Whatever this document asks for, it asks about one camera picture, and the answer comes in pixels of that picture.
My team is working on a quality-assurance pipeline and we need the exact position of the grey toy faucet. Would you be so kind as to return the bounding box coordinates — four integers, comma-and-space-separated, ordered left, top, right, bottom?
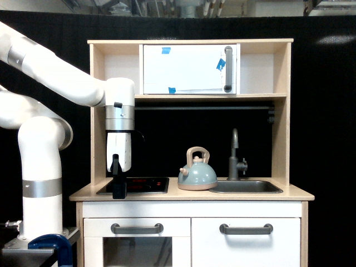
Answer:
228, 128, 248, 181

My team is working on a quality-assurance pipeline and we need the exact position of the grey microwave door handle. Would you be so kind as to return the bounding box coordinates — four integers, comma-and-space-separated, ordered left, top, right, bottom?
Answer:
224, 46, 233, 93

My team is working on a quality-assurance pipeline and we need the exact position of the wooden toy kitchen frame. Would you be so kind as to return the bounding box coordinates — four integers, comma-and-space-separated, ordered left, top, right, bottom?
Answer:
70, 39, 314, 266

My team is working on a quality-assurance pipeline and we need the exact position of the blue tape piece top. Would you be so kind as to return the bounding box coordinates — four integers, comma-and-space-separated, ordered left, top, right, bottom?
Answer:
162, 47, 171, 55

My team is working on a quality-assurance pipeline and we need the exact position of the dark hanging rail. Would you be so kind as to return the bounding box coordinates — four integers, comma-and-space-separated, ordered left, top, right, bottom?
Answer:
135, 106, 275, 123

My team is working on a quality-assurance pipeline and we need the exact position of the grey metal base plate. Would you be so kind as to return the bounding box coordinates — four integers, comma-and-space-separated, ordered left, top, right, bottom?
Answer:
2, 227, 81, 255

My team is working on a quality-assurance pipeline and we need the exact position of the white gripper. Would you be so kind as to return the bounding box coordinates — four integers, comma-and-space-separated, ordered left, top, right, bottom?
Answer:
106, 132, 131, 199

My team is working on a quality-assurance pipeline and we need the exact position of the white cabinet door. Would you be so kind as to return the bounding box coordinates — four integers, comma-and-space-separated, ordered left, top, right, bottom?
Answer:
191, 217, 300, 266

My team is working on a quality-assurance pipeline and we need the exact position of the black toy stove top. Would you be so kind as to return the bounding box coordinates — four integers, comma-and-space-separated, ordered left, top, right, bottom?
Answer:
96, 177, 170, 195

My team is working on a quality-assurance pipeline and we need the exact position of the blue c-clamp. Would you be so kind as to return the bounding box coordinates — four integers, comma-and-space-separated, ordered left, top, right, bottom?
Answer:
27, 234, 73, 267

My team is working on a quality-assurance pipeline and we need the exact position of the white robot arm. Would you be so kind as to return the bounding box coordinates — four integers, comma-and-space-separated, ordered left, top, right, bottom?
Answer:
1, 24, 135, 241

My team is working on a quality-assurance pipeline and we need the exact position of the blue-grey toy teapot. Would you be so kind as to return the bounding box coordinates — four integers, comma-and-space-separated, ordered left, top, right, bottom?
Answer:
177, 146, 217, 191

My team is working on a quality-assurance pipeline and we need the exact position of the white oven door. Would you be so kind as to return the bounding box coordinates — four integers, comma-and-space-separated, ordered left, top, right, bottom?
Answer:
83, 217, 191, 266

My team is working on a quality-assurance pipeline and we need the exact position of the blue tape piece right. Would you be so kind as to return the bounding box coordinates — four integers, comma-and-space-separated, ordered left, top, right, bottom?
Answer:
216, 58, 226, 72

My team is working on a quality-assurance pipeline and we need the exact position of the blue tape piece bottom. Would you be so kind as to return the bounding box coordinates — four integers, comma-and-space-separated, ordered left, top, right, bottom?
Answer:
169, 87, 176, 94

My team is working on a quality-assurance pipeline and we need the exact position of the blue tape piece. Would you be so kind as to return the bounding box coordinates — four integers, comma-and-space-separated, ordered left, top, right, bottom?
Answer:
169, 87, 176, 94
216, 58, 226, 72
162, 47, 171, 55

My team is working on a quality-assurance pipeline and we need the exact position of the grey toy sink basin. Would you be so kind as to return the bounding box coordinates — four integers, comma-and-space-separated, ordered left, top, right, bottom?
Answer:
209, 180, 283, 194

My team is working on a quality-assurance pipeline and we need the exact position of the grey oven door handle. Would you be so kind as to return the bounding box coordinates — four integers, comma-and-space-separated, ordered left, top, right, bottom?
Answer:
111, 223, 164, 235

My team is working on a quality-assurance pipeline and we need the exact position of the grey cabinet door handle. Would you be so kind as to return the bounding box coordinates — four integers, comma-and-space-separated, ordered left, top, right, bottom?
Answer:
219, 224, 274, 235

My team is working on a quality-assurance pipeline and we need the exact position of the white microwave door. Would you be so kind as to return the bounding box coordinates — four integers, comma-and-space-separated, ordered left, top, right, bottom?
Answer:
143, 43, 240, 95

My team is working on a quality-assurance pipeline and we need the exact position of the black backdrop curtain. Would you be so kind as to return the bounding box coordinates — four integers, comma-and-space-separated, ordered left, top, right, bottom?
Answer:
1, 11, 355, 266

